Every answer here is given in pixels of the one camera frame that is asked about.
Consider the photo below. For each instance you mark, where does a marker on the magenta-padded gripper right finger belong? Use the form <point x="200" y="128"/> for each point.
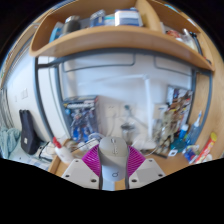
<point x="146" y="172"/>

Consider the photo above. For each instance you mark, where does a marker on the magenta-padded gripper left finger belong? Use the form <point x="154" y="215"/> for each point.
<point x="81" y="173"/>

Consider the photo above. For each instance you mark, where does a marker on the grey computer mouse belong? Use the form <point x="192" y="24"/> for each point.
<point x="113" y="155"/>

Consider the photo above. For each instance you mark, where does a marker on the white bottle with red cap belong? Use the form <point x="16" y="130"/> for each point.
<point x="64" y="154"/>

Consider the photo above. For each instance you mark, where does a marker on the small white square clock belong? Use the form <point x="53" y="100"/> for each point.
<point x="172" y="153"/>

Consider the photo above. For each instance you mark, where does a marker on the blue model kit box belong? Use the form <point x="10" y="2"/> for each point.
<point x="81" y="116"/>

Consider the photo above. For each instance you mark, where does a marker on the blue spray bottle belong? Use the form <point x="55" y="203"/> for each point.
<point x="194" y="131"/>

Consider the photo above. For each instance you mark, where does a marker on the black bag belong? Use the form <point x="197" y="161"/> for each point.
<point x="29" y="133"/>

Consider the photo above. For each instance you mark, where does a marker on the white desk lamp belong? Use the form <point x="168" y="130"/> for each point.
<point x="148" y="106"/>

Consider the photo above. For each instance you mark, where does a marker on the teal blanket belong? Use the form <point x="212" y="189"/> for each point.
<point x="9" y="141"/>

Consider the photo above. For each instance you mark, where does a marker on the colourful comic print box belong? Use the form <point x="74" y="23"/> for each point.
<point x="180" y="100"/>

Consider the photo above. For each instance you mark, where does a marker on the wooden shelf unit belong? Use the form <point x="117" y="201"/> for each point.
<point x="116" y="36"/>

